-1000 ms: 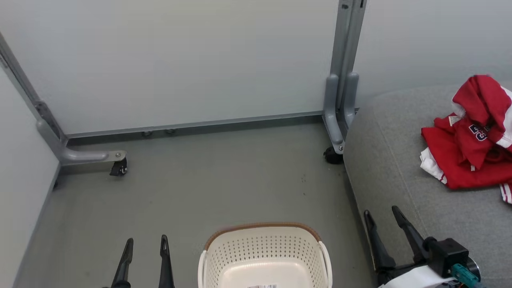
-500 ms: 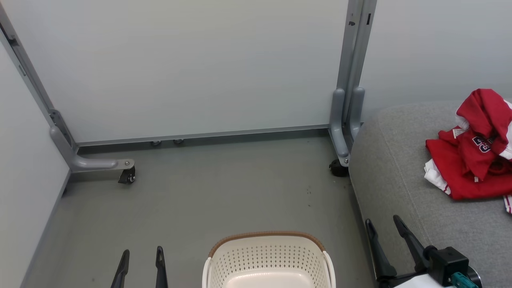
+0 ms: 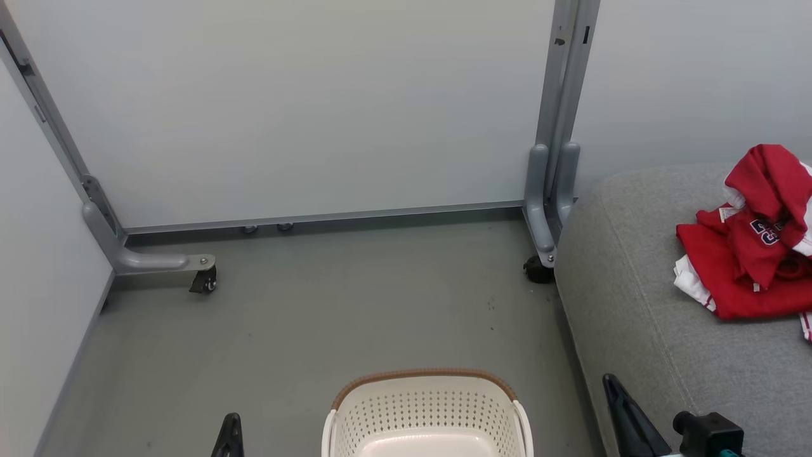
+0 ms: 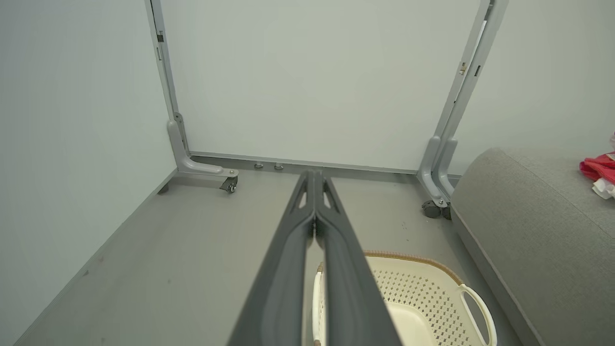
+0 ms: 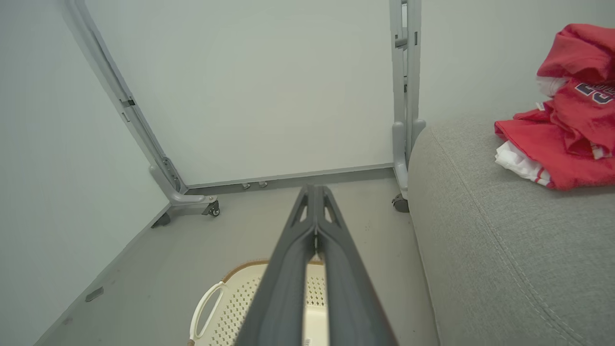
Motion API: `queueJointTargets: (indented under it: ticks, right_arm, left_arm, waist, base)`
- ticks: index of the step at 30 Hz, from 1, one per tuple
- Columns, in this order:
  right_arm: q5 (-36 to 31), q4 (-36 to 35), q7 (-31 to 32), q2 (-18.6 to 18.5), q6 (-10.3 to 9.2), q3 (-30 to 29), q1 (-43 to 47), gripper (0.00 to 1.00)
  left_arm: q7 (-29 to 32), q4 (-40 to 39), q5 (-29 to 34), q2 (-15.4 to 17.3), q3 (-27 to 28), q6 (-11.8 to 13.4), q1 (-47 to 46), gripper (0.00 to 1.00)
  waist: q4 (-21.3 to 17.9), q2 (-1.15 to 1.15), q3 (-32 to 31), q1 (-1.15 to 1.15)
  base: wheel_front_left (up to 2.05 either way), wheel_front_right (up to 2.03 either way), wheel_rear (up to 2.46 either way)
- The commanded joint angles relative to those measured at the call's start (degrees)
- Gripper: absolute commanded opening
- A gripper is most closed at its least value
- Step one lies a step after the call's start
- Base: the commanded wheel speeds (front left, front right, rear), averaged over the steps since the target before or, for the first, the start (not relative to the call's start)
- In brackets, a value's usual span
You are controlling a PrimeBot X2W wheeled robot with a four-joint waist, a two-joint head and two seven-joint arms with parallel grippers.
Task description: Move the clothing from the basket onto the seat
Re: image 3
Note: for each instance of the grey fabric sofa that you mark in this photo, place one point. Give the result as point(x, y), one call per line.
point(641, 355)

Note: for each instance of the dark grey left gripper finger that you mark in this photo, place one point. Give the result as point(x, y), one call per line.
point(232, 438)

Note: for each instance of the red jersey with number print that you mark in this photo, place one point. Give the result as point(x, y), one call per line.
point(767, 190)

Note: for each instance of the round black caster wheel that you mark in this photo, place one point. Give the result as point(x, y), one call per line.
point(538, 271)

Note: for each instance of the grey double partition post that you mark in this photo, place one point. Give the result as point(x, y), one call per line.
point(558, 127)

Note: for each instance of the cream perforated laundry basket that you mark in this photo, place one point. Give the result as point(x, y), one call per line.
point(425, 412)

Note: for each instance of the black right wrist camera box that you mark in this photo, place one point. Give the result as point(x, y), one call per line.
point(710, 435)

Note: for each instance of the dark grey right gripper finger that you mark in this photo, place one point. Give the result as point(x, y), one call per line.
point(634, 425)

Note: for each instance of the grey partition frame with casters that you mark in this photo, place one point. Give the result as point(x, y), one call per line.
point(95, 209)

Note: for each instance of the small black caster wheel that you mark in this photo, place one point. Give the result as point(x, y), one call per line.
point(204, 280)

